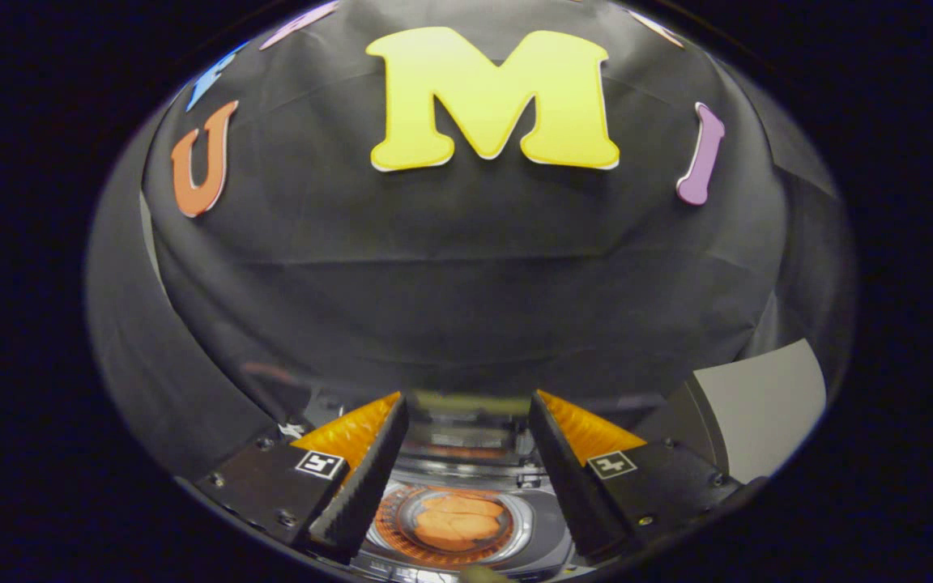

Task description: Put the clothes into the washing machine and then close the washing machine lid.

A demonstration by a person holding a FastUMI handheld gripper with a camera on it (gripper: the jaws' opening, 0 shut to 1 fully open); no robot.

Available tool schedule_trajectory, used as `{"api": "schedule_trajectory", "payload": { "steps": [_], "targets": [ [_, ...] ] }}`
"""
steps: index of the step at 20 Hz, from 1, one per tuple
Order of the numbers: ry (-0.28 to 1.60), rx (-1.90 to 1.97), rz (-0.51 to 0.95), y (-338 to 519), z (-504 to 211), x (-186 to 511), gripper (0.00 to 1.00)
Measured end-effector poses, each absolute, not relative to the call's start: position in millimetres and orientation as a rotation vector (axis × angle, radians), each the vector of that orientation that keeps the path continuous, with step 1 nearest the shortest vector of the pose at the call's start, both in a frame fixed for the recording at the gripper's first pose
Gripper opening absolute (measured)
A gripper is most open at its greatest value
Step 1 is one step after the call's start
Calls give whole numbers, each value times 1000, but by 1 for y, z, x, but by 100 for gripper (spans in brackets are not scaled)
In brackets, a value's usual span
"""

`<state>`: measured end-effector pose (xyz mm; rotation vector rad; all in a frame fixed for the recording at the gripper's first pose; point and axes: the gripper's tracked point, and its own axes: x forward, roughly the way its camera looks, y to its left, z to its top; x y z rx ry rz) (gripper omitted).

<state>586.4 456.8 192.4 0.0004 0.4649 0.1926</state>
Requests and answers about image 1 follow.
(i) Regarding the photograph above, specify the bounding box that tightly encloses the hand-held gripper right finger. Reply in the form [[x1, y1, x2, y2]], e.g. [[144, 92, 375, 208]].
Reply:
[[529, 389, 747, 565]]

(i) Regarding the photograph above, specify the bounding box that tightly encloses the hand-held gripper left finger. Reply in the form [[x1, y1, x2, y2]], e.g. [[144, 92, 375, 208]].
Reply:
[[195, 391, 409, 565]]

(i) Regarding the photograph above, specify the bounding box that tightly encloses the orange polo shirt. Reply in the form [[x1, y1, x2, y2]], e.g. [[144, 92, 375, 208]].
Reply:
[[412, 494, 509, 553]]

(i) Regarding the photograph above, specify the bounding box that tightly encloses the dark washing machine lid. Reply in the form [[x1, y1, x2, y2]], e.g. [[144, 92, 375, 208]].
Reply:
[[236, 356, 678, 487]]

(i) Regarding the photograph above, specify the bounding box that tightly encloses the beige cabinet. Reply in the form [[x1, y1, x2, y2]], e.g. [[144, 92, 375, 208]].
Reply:
[[637, 338, 828, 485]]

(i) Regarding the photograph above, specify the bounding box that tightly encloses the black backdrop cloth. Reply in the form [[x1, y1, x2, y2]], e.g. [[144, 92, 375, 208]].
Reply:
[[86, 0, 856, 487]]

